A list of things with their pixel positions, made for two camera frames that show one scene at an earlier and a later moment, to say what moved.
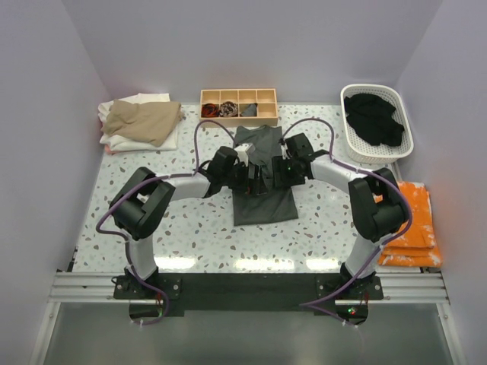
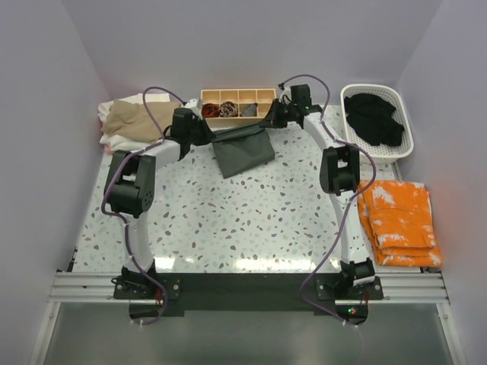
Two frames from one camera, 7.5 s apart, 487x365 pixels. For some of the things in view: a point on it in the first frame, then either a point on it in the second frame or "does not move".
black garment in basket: [370, 119] does not move
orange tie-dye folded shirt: [417, 245] does not move
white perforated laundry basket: [376, 124] does not move
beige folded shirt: [149, 122] does not move
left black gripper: [249, 186] → [208, 136]
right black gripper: [278, 164] → [272, 119]
